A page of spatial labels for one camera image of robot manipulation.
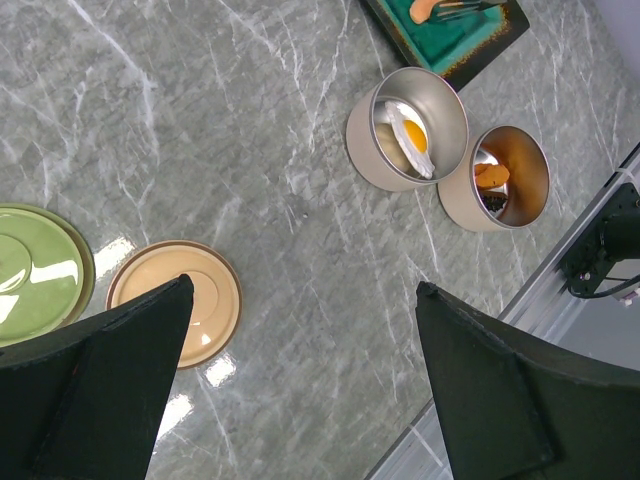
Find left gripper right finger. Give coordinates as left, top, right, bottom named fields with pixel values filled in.
left=416, top=281, right=639, bottom=479

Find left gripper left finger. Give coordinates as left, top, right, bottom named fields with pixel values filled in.
left=1, top=274, right=194, bottom=479

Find tan round lid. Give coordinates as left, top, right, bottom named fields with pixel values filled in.
left=106, top=240, right=242, bottom=370

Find brown fried cutlet piece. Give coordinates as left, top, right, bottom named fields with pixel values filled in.
left=474, top=163, right=510, bottom=190

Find white egg piece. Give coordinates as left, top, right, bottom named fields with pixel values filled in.
left=385, top=101, right=435, bottom=179

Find metal tongs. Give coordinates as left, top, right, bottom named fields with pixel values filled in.
left=428, top=0, right=506, bottom=23

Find orange salmon piece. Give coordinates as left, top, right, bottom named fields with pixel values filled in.
left=409, top=0, right=465, bottom=24

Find steel lunch tin front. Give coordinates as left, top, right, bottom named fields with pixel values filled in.
left=438, top=125, right=550, bottom=232

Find steel lunch tin near tray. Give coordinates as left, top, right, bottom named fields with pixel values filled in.
left=346, top=67, right=469, bottom=192

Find green round lid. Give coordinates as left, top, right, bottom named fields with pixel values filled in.
left=1, top=203, right=95, bottom=347

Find black teal square tray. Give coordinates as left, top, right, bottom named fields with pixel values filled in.
left=362, top=1, right=530, bottom=91

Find aluminium rail frame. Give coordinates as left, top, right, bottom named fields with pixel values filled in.
left=367, top=147, right=639, bottom=479

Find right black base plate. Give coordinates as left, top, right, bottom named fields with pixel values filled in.
left=560, top=183, right=639, bottom=300

